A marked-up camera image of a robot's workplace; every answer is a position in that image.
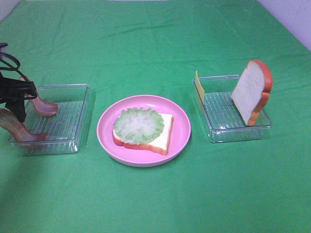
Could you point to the clear plastic tray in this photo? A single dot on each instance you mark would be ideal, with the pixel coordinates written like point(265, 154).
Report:
point(67, 129)
point(222, 120)

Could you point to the toast bread slice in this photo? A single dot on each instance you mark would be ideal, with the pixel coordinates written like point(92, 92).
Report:
point(159, 145)
point(252, 91)

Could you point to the clear left plastic tray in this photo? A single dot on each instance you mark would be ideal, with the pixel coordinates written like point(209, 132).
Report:
point(67, 129)

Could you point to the green lettuce leaf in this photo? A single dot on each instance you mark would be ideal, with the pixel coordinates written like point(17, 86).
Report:
point(138, 126)

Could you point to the green table cloth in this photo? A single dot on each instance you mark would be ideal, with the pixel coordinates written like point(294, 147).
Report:
point(123, 48)

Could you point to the clear right plastic tray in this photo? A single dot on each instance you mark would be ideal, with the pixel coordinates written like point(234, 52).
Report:
point(222, 120)

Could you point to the upright toast bread slice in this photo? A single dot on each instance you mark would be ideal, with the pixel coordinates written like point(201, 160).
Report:
point(252, 91)

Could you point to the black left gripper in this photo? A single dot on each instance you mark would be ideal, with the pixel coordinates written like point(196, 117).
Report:
point(13, 92)

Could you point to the yellow cheese slice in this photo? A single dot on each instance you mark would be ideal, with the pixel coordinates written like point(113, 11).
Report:
point(199, 87)

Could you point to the pink round plate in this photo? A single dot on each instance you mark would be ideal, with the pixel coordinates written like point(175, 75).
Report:
point(180, 134)

